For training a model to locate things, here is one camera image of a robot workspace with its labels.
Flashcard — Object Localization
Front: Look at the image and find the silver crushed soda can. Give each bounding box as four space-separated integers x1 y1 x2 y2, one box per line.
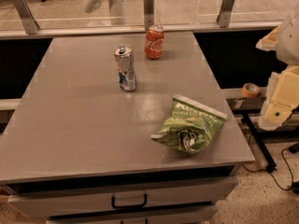
114 45 136 91

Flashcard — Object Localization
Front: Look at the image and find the right metal railing bracket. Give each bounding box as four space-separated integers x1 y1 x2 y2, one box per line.
216 0 235 28

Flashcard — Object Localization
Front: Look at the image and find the left metal railing bracket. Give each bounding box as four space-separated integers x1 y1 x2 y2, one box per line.
12 0 39 35

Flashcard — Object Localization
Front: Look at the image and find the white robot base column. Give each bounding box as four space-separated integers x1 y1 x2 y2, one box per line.
83 0 127 26

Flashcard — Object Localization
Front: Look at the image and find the black floor cable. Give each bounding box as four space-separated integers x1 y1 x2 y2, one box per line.
242 147 299 192

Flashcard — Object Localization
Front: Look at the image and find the black metal table leg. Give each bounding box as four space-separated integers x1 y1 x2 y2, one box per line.
241 113 277 174

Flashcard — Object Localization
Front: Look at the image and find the green potato chip bag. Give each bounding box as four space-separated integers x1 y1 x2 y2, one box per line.
151 95 227 154

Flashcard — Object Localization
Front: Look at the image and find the grey cabinet drawer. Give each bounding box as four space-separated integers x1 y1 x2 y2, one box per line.
46 205 217 224
8 176 237 217

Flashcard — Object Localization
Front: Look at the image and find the middle metal railing bracket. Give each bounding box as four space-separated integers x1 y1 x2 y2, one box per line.
143 0 154 30

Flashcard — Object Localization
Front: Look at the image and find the metal railing bracket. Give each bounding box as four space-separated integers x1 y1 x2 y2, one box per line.
12 0 39 35
143 0 154 30
216 0 235 28

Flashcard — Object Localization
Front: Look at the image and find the grey cabinet lower drawer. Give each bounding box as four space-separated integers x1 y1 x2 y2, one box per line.
46 205 217 224

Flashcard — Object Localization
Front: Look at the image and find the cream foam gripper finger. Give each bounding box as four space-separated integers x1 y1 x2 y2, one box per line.
256 27 279 51

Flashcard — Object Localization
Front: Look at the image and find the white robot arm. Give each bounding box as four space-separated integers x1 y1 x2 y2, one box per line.
256 5 299 131

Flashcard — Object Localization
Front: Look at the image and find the red coke can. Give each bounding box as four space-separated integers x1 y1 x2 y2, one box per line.
144 25 164 59

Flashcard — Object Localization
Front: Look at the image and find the grey cabinet top drawer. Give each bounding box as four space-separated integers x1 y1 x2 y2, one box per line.
8 176 237 217

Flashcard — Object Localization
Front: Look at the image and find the black upper drawer handle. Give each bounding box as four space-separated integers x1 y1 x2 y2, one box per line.
111 194 148 210

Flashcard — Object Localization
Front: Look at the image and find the orange tape roll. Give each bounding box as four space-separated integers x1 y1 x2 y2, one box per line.
242 83 261 98

